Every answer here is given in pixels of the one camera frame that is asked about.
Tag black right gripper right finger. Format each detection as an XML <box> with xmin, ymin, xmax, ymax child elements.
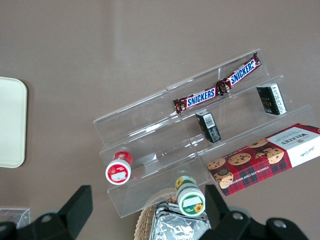
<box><xmin>199</xmin><ymin>184</ymin><xmax>310</xmax><ymax>240</ymax></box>

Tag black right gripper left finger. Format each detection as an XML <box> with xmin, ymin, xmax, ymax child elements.
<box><xmin>0</xmin><ymin>185</ymin><xmax>94</xmax><ymax>240</ymax></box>

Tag foil wrapped sandwich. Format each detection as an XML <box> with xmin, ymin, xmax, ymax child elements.
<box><xmin>149</xmin><ymin>201</ymin><xmax>212</xmax><ymax>240</ymax></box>

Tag woven wicker basket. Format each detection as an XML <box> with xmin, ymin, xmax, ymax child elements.
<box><xmin>134</xmin><ymin>188</ymin><xmax>181</xmax><ymax>240</ymax></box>

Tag cream plastic tray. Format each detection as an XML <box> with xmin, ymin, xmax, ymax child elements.
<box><xmin>0</xmin><ymin>76</ymin><xmax>28</xmax><ymax>169</ymax></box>

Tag green sunflower lidded cup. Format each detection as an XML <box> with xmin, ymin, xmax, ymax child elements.
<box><xmin>174</xmin><ymin>175</ymin><xmax>206</xmax><ymax>217</ymax></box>

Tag red lidded yogurt cup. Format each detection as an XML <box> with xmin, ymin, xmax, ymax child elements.
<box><xmin>104</xmin><ymin>150</ymin><xmax>134</xmax><ymax>186</ymax></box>

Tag clear plastic box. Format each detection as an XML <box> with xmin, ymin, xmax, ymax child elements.
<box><xmin>0</xmin><ymin>206</ymin><xmax>31</xmax><ymax>230</ymax></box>

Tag Walkers red tartan cookie box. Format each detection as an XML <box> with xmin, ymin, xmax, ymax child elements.
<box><xmin>206</xmin><ymin>122</ymin><xmax>320</xmax><ymax>197</ymax></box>

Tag small black box with barcode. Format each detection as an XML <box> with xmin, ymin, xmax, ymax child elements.
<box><xmin>195</xmin><ymin>111</ymin><xmax>222</xmax><ymax>144</ymax></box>

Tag clear acrylic stepped riser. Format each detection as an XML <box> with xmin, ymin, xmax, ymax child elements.
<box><xmin>166</xmin><ymin>48</ymin><xmax>316</xmax><ymax>183</ymax></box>
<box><xmin>92</xmin><ymin>87</ymin><xmax>210</xmax><ymax>219</ymax></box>

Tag Snickers chocolate bar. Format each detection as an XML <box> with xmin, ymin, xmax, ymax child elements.
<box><xmin>216</xmin><ymin>51</ymin><xmax>262</xmax><ymax>95</ymax></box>
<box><xmin>172</xmin><ymin>86</ymin><xmax>222</xmax><ymax>115</ymax></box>

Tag black box with white side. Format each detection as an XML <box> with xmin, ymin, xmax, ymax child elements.
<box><xmin>256</xmin><ymin>82</ymin><xmax>288</xmax><ymax>116</ymax></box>

